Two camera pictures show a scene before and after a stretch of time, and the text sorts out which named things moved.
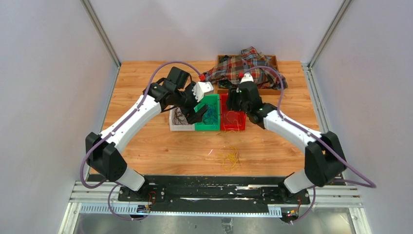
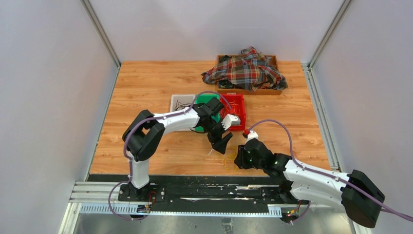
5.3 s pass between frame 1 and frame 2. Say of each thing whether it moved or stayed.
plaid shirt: stayed
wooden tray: stayed
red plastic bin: stayed
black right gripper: moved
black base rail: stayed
